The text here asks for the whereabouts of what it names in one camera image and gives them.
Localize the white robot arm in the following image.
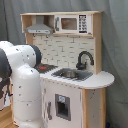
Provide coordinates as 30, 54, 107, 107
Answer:
0, 41, 45, 128

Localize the wooden toy kitchen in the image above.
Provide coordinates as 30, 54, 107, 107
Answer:
21, 11, 114, 128

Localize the grey toy sink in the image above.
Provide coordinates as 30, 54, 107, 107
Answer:
53, 68, 93, 81

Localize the black toy faucet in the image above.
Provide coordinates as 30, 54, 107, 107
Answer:
76, 51, 94, 70

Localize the black toy stovetop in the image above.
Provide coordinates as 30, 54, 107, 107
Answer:
35, 64, 56, 73

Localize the grey ice dispenser panel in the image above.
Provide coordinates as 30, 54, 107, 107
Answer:
55, 94, 71, 121

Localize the toy microwave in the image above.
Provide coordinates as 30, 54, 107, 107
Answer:
55, 14, 92, 34

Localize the grey range hood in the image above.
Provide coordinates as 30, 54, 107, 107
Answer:
25, 16, 53, 35

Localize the grey backdrop curtain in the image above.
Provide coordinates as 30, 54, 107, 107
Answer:
0, 0, 128, 128

